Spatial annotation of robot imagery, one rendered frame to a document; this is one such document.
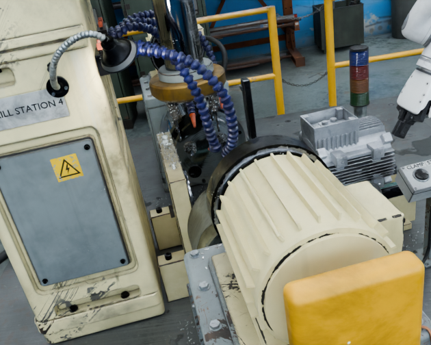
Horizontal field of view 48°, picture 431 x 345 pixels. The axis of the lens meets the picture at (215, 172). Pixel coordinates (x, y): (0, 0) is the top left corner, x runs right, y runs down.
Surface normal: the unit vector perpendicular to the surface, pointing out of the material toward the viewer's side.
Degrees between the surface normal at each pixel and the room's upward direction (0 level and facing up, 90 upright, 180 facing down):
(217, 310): 0
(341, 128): 90
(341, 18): 90
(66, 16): 90
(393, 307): 90
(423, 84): 60
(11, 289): 0
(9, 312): 0
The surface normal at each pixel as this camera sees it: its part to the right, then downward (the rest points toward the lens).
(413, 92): -0.92, -0.19
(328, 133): 0.21, 0.44
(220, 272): -0.15, -0.87
